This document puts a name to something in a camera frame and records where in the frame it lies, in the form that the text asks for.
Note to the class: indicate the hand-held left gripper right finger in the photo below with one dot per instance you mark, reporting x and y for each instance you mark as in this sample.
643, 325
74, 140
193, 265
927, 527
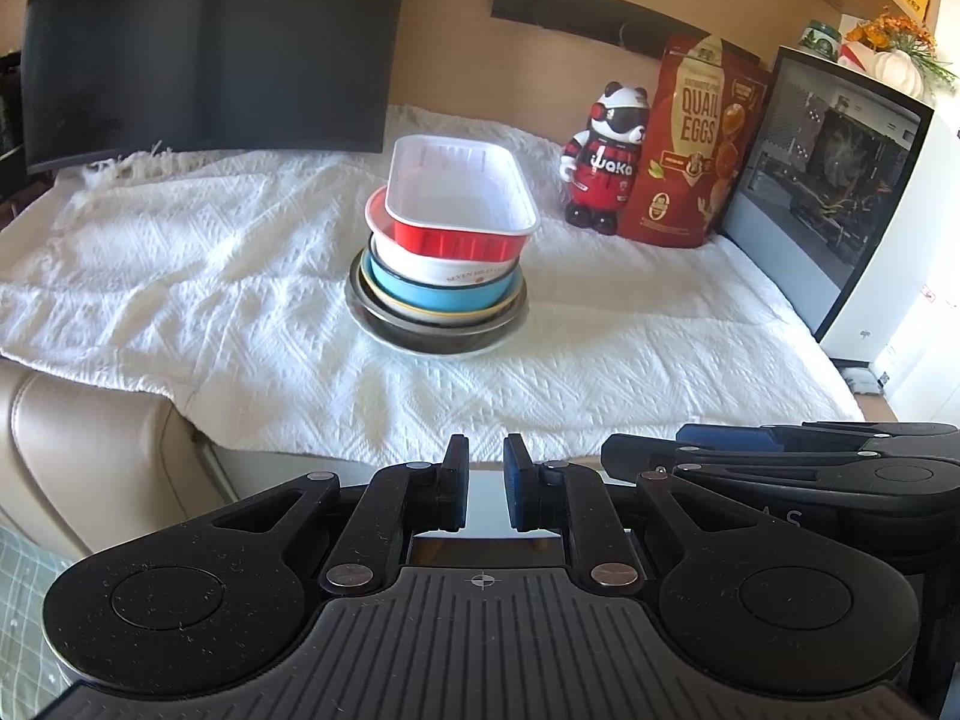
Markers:
517, 484

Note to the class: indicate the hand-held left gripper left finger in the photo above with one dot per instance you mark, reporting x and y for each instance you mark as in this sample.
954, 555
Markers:
454, 484

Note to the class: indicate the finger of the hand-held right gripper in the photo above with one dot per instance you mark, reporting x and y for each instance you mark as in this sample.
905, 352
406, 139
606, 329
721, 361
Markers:
720, 435
637, 454

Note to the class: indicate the stainless steel bowl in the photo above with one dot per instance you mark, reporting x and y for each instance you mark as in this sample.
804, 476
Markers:
435, 336

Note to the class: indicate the blue enamel bowl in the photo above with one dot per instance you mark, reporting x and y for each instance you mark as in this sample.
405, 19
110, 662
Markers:
420, 296

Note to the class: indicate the white paper bowl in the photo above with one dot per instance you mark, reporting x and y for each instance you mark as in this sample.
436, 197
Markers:
450, 264

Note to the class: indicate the red and white rectangular tray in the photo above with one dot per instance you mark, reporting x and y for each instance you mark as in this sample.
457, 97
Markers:
450, 187

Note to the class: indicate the small grey packet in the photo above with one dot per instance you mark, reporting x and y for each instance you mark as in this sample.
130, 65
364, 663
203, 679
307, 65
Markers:
862, 379

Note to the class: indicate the red snack bag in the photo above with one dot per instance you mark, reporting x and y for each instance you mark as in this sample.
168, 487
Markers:
675, 187

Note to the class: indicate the red panda figurine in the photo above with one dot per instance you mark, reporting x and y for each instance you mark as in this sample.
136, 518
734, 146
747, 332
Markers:
600, 165

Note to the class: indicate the white textured cloth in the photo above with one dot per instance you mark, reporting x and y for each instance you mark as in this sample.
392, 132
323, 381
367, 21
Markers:
225, 300

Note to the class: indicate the beige leather sofa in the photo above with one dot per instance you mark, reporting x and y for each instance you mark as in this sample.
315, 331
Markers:
90, 450

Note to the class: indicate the white pumpkin vase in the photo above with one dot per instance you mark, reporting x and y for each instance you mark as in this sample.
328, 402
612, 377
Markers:
898, 75

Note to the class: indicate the green lidded jar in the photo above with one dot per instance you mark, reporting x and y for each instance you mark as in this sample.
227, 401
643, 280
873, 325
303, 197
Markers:
819, 41

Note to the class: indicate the white pumpkin flower decoration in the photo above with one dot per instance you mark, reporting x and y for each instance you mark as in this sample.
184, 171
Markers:
892, 30

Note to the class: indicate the green checked cloth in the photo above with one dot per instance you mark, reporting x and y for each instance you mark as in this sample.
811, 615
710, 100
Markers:
22, 615

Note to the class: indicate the black curved monitor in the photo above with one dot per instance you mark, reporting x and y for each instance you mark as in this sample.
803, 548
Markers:
210, 52

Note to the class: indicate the black wall strip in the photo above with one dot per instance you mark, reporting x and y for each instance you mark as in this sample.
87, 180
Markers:
570, 7

